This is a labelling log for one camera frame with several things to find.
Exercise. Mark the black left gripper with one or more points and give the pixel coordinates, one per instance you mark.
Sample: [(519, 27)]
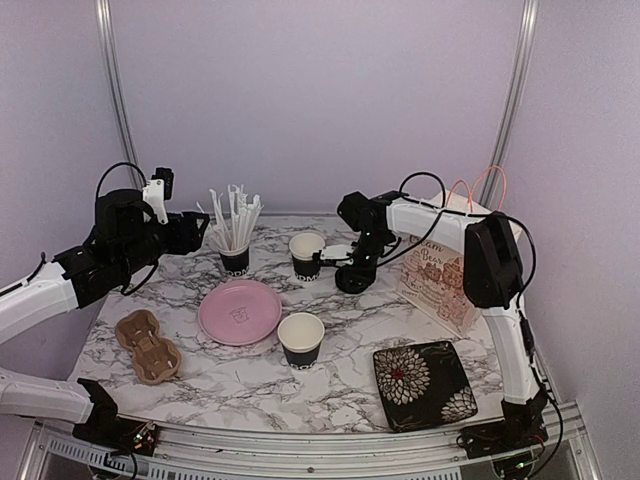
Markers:
[(186, 236)]

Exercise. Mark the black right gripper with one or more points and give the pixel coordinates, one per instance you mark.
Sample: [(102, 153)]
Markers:
[(374, 269)]

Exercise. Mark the black plastic cup lid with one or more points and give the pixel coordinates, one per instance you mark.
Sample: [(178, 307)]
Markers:
[(353, 280)]

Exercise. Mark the black paper coffee cup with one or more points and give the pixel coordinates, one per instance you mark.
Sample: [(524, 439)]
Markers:
[(303, 247)]

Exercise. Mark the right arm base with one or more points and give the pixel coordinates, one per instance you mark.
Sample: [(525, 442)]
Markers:
[(521, 427)]

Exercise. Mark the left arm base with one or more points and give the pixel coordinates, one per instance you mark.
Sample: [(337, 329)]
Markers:
[(105, 427)]

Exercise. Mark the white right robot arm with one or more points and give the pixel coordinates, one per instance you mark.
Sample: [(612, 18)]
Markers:
[(493, 278)]

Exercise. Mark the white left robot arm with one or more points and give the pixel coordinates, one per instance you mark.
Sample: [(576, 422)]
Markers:
[(38, 297)]

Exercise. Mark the cream bear paper bag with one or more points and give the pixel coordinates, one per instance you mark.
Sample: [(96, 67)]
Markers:
[(432, 274)]

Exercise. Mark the black cup holding straws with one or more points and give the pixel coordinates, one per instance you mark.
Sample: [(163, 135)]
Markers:
[(235, 262)]

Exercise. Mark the white wrapped straws bundle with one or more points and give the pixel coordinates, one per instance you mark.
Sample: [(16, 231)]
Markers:
[(235, 216)]

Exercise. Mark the brown cardboard cup carrier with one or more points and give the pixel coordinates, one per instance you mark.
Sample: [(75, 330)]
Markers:
[(155, 359)]

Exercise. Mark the pink round plate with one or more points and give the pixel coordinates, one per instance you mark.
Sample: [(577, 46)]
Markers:
[(240, 312)]

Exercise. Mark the black floral square plate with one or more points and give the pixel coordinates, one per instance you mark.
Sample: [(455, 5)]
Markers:
[(423, 386)]

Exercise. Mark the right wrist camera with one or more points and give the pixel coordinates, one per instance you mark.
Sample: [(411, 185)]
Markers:
[(334, 255)]

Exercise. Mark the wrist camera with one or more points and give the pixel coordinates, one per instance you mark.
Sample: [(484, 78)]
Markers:
[(157, 191), (334, 255)]

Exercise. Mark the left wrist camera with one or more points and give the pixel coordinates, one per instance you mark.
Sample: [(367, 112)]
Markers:
[(157, 191)]

